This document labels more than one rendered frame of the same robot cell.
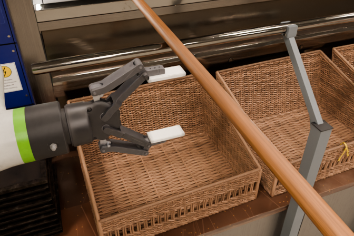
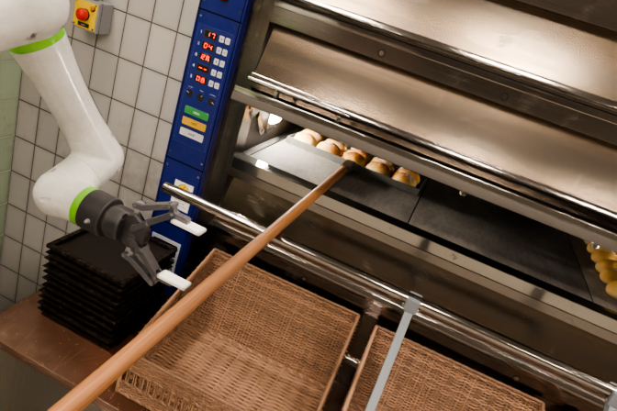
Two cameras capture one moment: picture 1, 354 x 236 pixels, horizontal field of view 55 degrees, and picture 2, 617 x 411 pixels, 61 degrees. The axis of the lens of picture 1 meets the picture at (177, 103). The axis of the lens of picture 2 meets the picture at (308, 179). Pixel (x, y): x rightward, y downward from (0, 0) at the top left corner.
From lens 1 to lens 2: 0.74 m
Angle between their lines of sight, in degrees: 33
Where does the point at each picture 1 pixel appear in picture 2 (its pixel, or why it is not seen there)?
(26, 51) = (210, 184)
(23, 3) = (228, 146)
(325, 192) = not seen: outside the picture
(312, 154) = not seen: outside the picture
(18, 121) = (84, 192)
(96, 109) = (131, 218)
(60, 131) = (97, 214)
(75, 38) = (254, 198)
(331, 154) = not seen: outside the picture
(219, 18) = (409, 268)
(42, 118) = (95, 200)
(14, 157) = (65, 211)
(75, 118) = (113, 213)
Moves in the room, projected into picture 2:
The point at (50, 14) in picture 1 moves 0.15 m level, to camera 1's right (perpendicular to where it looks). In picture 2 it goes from (243, 165) to (274, 185)
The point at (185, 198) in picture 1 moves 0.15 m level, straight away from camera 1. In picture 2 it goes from (207, 399) to (250, 379)
